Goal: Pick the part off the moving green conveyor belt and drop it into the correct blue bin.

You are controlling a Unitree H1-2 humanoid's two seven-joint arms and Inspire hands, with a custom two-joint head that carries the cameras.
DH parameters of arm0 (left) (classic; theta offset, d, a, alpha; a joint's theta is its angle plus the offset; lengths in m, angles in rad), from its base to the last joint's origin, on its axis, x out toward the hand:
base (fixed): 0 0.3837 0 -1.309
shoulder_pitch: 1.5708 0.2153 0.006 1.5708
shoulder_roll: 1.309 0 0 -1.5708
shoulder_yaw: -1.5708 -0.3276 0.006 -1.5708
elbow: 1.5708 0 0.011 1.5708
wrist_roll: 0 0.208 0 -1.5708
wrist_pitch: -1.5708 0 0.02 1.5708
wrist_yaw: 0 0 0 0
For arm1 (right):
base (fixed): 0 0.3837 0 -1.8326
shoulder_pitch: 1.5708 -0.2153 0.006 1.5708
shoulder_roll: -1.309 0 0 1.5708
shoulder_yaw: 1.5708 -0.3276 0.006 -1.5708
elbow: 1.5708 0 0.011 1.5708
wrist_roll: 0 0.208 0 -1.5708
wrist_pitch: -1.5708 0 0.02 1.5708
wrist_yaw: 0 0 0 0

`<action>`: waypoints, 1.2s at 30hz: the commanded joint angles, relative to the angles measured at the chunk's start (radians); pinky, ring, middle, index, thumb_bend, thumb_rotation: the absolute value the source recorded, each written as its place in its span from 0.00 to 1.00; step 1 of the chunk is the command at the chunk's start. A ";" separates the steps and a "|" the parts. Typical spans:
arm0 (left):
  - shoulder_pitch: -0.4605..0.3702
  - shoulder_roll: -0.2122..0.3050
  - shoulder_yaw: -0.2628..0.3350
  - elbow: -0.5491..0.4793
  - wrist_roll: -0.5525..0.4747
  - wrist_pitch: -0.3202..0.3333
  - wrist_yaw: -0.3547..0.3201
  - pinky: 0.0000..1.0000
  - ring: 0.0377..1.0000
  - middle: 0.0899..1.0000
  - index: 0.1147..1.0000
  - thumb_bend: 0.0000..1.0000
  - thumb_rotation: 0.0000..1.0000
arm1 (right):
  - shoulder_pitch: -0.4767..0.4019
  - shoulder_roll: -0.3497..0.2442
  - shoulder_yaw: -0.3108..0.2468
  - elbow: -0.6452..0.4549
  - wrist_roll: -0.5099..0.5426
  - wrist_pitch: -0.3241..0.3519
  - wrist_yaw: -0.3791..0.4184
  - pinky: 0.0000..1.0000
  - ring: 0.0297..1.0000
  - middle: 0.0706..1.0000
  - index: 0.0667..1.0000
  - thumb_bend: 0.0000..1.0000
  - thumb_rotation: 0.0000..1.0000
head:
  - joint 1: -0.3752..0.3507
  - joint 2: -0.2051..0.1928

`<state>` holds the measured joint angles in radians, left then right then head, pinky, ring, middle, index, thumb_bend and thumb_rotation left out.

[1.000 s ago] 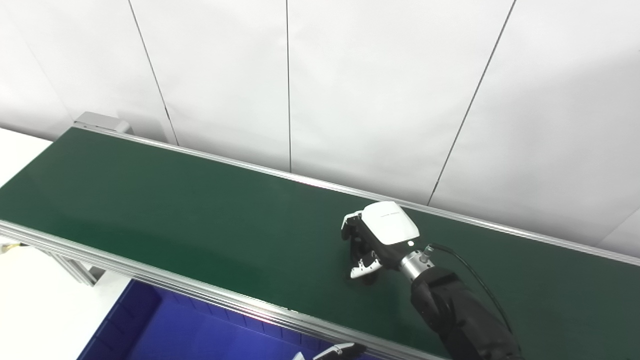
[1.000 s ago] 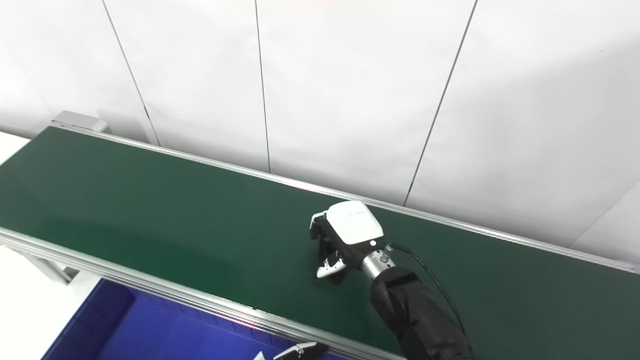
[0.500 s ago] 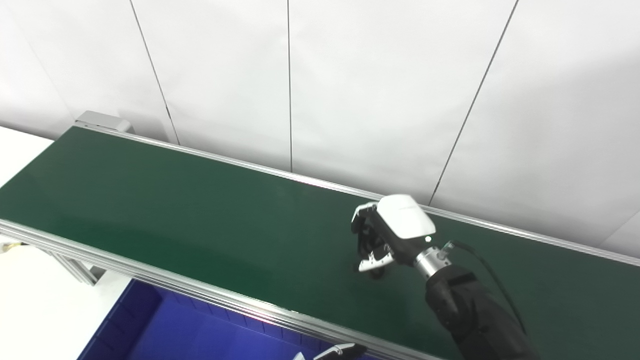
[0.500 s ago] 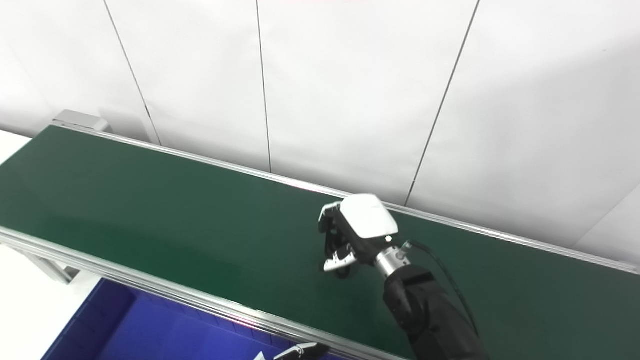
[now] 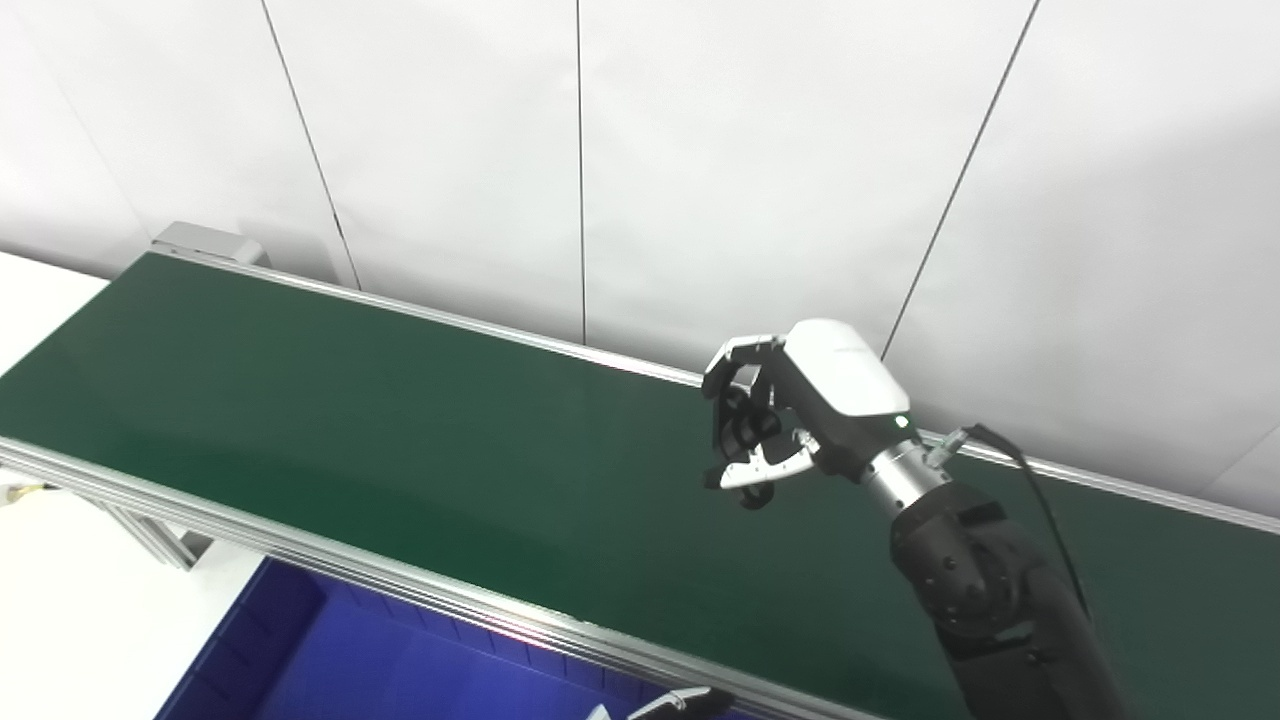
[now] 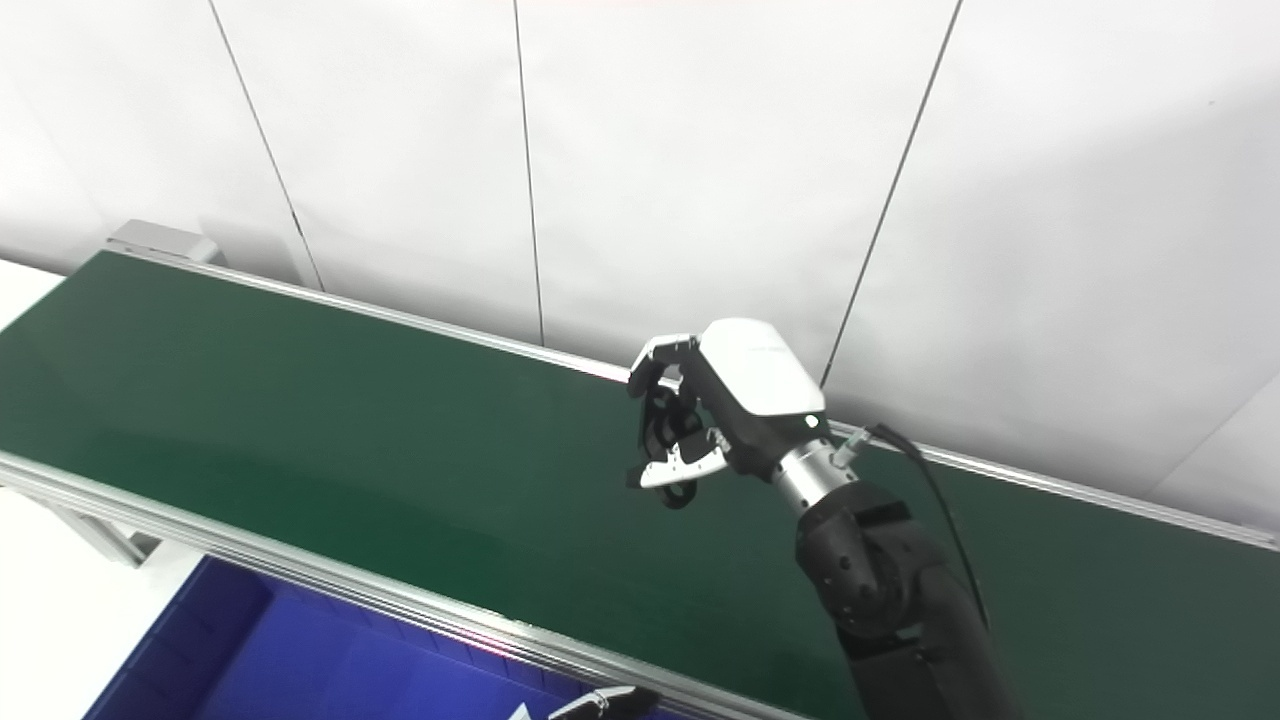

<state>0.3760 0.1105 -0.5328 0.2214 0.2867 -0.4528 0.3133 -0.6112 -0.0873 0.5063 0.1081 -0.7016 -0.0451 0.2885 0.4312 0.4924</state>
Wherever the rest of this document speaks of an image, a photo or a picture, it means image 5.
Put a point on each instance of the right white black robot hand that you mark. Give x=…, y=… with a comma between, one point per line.
x=845, y=375

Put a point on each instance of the black flanged machine part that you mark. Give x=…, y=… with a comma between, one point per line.
x=745, y=425

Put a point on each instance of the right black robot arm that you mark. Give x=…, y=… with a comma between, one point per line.
x=1000, y=600

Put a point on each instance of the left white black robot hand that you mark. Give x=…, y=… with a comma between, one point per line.
x=690, y=702

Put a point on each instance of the blue plastic bin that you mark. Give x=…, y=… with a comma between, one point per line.
x=380, y=670

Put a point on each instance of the green conveyor belt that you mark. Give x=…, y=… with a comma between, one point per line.
x=400, y=582
x=400, y=430

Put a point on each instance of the aluminium conveyor leg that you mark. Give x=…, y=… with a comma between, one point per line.
x=160, y=540

